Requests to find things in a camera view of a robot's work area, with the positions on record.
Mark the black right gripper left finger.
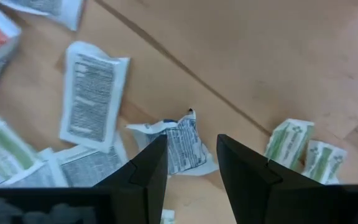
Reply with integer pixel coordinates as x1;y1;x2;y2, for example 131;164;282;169
93;134;169;224

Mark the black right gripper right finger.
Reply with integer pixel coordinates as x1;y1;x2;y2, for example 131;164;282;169
216;134;323;224

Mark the white blue-text packet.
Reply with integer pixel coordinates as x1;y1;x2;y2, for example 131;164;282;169
0;157;70;189
125;108;219;177

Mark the green-striped white packet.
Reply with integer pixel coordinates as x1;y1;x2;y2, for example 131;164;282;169
0;98;39;177
301;139;348;185
264;118;316;171

